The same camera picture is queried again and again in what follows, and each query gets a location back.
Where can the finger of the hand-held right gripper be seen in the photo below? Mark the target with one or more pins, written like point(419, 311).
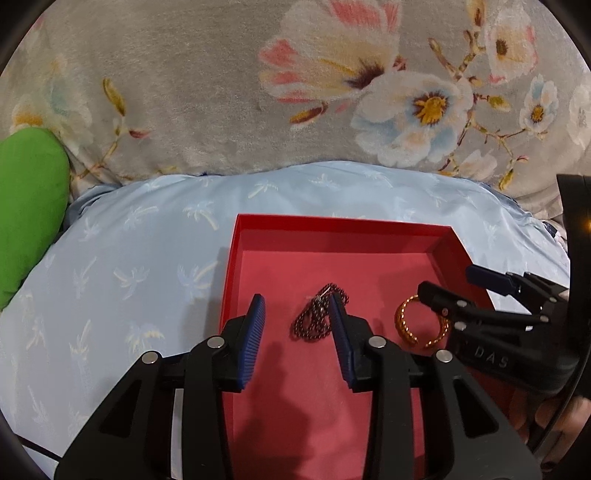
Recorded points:
point(436, 297)
point(485, 277)

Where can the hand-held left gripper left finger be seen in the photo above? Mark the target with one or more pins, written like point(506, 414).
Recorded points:
point(251, 341)

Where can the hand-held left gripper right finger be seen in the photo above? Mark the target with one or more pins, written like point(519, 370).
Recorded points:
point(341, 341)

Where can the gold twisted bangle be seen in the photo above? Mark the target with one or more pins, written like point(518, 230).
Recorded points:
point(400, 323)

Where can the red cardboard box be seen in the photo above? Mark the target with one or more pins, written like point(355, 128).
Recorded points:
point(300, 415)

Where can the person's right hand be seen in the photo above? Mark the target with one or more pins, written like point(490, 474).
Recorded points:
point(572, 415)

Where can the light blue palm-print pillow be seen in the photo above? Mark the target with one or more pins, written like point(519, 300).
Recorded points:
point(138, 277)

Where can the grey floral blanket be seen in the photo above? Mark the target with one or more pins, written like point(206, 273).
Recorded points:
point(184, 92)

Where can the green cushion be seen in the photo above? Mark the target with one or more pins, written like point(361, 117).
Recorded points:
point(27, 207)

